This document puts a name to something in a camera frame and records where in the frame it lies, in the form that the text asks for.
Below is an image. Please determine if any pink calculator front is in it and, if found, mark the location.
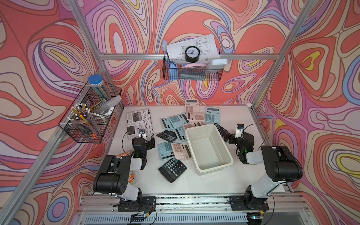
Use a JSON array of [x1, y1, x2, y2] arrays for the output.
[[171, 143, 192, 160]]

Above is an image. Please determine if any blue lid pencil jar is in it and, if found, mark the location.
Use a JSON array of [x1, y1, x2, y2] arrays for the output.
[[88, 75, 111, 100]]

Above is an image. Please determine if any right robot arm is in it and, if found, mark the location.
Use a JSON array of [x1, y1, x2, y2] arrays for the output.
[[229, 132, 303, 212]]

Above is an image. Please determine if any light blue calculator back right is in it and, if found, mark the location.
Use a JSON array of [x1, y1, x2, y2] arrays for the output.
[[205, 107, 221, 124]]

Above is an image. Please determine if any black wire basket left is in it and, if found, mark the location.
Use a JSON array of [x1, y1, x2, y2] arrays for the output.
[[58, 83, 123, 143]]

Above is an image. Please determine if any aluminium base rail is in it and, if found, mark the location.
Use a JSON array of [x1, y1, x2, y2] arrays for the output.
[[71, 193, 318, 225]]

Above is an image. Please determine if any light blue calculator centre top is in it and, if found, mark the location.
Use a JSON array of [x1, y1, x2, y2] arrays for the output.
[[169, 113, 190, 128]]

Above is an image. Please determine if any black wire basket back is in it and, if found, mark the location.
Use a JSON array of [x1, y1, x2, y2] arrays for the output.
[[162, 52, 224, 81]]

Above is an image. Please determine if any pink calculator back top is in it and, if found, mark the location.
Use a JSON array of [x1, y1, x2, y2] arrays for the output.
[[185, 99, 200, 113]]

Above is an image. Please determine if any light blue calculator lower centre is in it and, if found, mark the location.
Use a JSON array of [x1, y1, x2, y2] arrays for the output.
[[174, 127, 187, 142]]

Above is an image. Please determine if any black round clock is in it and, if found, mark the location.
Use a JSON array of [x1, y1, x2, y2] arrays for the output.
[[185, 46, 200, 63]]

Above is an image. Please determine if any light blue calculator front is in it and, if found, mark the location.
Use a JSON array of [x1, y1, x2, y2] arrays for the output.
[[157, 142, 174, 161]]

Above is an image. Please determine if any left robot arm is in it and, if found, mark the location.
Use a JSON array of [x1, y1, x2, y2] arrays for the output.
[[93, 137, 155, 202]]

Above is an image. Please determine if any pink calculator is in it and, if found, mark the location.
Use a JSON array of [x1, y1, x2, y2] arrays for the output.
[[183, 121, 203, 130], [185, 99, 200, 113], [187, 112, 205, 122], [171, 143, 192, 160]]

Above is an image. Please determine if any white stapler in basket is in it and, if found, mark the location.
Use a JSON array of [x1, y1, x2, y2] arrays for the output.
[[92, 96, 122, 116]]

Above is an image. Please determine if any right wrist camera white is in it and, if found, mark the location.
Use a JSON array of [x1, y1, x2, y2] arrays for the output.
[[235, 124, 244, 138]]

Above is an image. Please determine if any light blue calculator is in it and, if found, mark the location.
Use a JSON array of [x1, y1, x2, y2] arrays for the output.
[[160, 118, 174, 130], [205, 107, 221, 124], [169, 113, 190, 128], [157, 142, 174, 161], [174, 127, 187, 142]]

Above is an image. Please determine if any white rounded device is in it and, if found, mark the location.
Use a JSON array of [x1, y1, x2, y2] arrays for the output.
[[208, 59, 228, 69]]

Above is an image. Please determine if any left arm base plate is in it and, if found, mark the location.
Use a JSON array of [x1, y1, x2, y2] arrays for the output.
[[117, 196, 157, 212]]

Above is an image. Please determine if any black wire basket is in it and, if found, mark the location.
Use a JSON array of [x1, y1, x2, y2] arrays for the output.
[[58, 83, 123, 143], [162, 52, 224, 81]]

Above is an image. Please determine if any white paper drawing sheet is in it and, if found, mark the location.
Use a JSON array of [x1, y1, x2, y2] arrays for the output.
[[167, 34, 220, 64]]

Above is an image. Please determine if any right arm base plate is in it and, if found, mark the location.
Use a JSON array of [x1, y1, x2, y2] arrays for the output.
[[229, 195, 269, 212]]

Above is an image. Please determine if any pink calculator behind box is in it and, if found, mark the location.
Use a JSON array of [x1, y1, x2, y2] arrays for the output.
[[183, 121, 203, 130]]

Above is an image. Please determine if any light blue calculator far left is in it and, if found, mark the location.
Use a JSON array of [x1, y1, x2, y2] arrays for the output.
[[160, 118, 174, 130]]

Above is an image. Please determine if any white plastic storage box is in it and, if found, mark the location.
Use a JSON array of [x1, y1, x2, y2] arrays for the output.
[[185, 124, 233, 174]]

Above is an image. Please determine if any pink calculator back tilted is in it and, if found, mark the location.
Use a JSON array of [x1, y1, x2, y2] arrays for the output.
[[187, 112, 205, 122]]

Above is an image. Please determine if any orange paperback book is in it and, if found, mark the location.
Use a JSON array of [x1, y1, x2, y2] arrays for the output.
[[117, 151, 137, 184]]

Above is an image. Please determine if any black calculator front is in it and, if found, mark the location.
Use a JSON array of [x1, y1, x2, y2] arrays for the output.
[[158, 158, 187, 183]]

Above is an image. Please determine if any clear cup of pencils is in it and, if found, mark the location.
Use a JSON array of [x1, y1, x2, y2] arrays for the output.
[[67, 103, 100, 135]]

